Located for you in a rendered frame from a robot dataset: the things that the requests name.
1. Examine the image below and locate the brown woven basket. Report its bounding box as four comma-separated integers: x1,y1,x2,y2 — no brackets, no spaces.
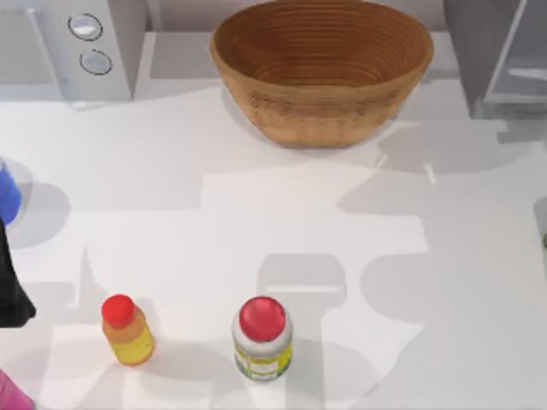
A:
209,0,435,149

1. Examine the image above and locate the white bottle with red cap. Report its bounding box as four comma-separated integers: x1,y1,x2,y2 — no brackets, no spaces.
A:
231,296,295,384

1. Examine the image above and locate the yellow bottle with red cap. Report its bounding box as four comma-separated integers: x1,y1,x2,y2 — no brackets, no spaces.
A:
100,293,156,367

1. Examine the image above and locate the round microwave knob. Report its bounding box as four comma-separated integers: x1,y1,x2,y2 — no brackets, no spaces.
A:
79,48,114,77
67,12,104,43

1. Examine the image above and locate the pale microwave oven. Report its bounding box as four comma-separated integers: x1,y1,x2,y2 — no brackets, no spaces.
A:
0,0,155,103

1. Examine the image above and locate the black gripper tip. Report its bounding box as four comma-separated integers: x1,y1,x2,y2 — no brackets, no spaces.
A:
0,218,37,330

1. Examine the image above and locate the pink bottle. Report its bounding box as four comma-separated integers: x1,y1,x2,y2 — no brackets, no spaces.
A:
0,368,36,410

